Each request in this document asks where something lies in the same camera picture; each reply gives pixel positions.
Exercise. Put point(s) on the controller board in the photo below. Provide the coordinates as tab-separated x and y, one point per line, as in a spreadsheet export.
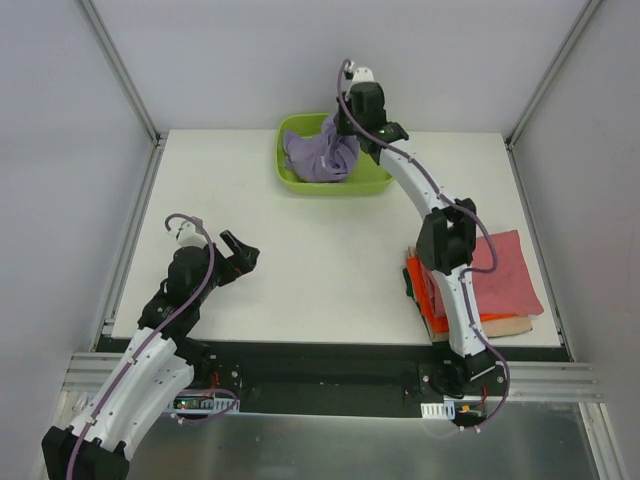
445	420
193	407

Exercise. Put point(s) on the right controller board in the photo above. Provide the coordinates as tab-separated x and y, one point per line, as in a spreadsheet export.
445	420

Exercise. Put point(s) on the left controller board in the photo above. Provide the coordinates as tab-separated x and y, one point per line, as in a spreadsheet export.
193	407

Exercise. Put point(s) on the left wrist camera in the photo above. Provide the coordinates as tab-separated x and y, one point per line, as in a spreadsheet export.
186	234

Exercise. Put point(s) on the green plastic basin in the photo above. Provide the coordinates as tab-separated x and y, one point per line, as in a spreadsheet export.
366	178

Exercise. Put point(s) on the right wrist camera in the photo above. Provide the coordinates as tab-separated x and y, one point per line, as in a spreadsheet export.
354	74

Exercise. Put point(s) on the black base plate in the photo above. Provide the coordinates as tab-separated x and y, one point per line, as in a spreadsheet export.
353	380

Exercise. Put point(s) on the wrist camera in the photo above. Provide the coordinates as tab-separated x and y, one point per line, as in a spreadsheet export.
354	74
186	234

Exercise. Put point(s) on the beige folded t shirt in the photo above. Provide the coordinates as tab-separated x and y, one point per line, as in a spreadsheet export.
505	327

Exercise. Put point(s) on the dark green folded t shirt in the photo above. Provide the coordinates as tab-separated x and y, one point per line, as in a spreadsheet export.
417	291

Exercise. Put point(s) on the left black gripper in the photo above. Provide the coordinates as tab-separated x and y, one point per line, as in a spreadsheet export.
228	262

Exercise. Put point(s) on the aluminium frame post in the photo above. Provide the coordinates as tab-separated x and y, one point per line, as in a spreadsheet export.
120	72
559	59

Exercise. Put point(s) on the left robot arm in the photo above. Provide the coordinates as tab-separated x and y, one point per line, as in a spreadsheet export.
160	361

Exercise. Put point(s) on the right aluminium frame post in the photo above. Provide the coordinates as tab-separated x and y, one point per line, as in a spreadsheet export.
559	59

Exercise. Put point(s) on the purple t shirt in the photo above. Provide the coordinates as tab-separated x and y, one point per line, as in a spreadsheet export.
326	157

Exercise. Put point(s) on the orange folded t shirt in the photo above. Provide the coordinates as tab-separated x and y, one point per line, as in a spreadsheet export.
430	305

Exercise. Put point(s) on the pink folded t shirt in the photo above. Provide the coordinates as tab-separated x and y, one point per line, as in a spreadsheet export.
505	293

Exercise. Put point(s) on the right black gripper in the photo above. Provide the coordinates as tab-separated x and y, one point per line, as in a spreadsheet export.
347	120

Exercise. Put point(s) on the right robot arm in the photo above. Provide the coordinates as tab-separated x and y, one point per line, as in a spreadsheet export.
446	241

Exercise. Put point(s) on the left aluminium frame post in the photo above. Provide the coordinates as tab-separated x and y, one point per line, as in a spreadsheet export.
120	72

